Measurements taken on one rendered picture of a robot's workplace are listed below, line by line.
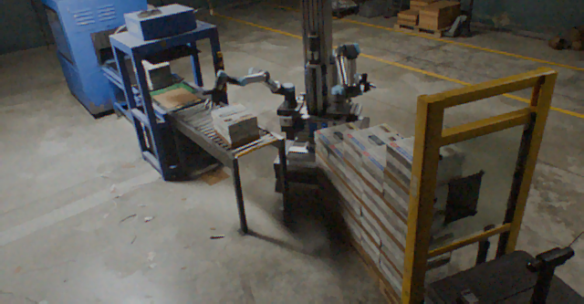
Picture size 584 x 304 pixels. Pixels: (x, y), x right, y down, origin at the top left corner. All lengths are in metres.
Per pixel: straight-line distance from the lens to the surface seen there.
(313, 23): 4.23
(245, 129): 3.77
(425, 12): 9.70
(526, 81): 2.33
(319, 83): 4.30
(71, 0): 6.64
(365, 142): 3.20
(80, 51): 6.75
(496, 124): 2.31
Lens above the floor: 2.64
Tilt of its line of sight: 29 degrees down
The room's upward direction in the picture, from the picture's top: 5 degrees counter-clockwise
